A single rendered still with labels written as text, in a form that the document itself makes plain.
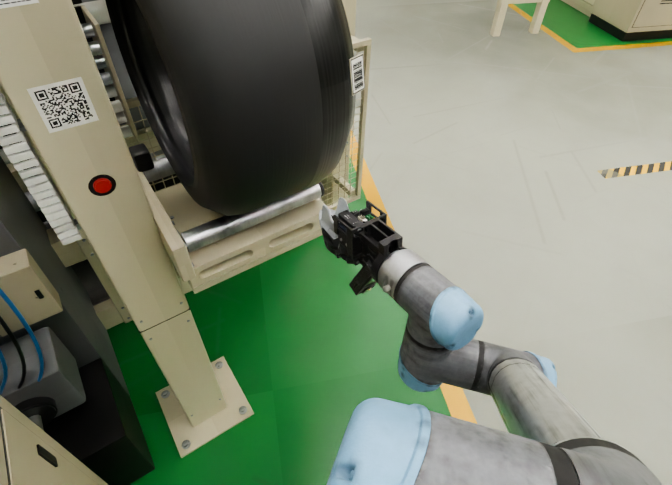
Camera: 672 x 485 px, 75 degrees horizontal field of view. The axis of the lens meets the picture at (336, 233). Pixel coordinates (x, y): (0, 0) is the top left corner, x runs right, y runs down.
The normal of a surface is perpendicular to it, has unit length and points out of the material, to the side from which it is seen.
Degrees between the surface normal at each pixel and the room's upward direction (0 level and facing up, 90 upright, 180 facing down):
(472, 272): 0
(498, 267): 0
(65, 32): 90
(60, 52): 90
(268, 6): 53
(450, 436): 31
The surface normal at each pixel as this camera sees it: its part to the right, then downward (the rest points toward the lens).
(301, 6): 0.47, 0.08
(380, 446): 0.03, -0.82
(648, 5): 0.20, 0.70
